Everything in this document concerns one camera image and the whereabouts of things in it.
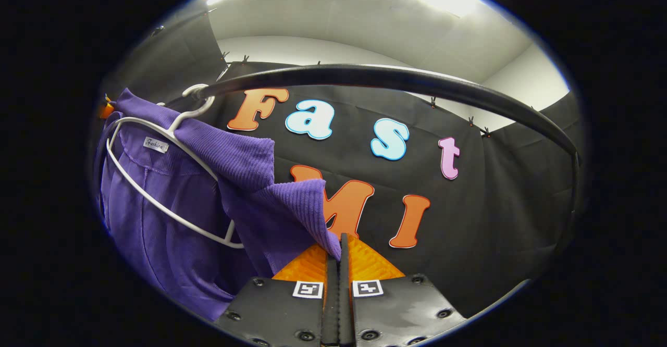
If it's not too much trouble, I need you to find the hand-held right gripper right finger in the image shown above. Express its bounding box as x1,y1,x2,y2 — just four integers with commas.
339,233,467,347

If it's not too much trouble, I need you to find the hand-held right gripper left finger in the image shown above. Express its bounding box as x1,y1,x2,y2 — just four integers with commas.
214,243,340,347

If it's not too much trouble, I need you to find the purple ribbed jacket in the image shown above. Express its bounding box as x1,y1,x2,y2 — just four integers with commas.
95,88,342,321

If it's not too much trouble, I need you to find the white clothes hanger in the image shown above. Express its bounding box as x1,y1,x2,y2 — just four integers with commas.
106,83,245,249

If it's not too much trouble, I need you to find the black clothes rack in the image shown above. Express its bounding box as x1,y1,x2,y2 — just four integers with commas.
162,64,582,254

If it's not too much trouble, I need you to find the black backdrop cloth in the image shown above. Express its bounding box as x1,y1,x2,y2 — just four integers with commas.
482,92,582,290
211,60,522,319

